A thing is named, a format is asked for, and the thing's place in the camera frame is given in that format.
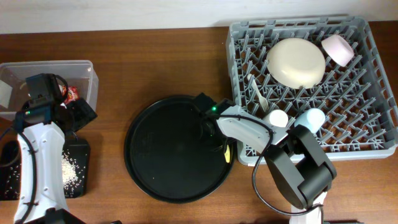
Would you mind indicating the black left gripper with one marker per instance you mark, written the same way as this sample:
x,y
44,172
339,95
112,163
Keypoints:
x,y
84,113

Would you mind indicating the white plastic spoon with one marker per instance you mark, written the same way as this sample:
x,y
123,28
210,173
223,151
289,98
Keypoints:
x,y
262,100

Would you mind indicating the red snack wrapper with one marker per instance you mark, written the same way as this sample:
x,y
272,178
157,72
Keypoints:
x,y
72,93

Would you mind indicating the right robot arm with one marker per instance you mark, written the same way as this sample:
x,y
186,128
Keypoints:
x,y
301,170

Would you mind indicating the grey plastic dishwasher rack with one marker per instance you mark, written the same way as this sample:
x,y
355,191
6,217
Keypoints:
x,y
359,105

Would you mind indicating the white cup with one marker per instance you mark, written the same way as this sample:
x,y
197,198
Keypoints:
x,y
277,118

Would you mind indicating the light blue cup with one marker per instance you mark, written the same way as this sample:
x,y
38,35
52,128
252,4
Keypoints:
x,y
312,119

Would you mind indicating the white rice pile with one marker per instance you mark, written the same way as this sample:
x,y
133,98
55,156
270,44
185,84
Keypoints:
x,y
73,175

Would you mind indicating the black rectangular tray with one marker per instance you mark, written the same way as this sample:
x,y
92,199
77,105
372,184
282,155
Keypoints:
x,y
78,147

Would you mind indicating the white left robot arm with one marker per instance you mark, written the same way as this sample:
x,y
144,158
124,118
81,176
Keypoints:
x,y
41,131

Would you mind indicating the pink bowl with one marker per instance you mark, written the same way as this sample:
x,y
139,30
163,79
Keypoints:
x,y
338,49

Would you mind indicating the yellow plastic spoon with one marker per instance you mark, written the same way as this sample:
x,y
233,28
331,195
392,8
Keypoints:
x,y
227,154

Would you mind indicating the round black tray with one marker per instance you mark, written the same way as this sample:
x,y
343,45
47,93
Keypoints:
x,y
164,157

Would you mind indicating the clear plastic waste bin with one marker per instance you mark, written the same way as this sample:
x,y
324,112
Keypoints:
x,y
14,91

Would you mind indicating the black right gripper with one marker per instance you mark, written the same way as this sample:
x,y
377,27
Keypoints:
x,y
211,144

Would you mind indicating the large cream bowl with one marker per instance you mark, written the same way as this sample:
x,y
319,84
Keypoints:
x,y
296,63

